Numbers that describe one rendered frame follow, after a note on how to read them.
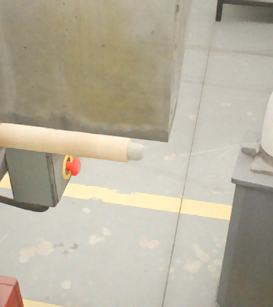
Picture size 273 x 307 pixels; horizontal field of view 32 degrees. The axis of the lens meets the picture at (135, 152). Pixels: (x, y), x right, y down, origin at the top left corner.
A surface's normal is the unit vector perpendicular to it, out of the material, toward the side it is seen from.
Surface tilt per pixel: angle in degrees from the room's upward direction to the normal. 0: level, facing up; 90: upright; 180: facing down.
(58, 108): 90
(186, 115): 0
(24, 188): 90
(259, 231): 90
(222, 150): 0
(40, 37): 90
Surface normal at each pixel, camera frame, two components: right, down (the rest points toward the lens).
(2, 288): 0.00, -0.79
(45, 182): -0.20, 0.60
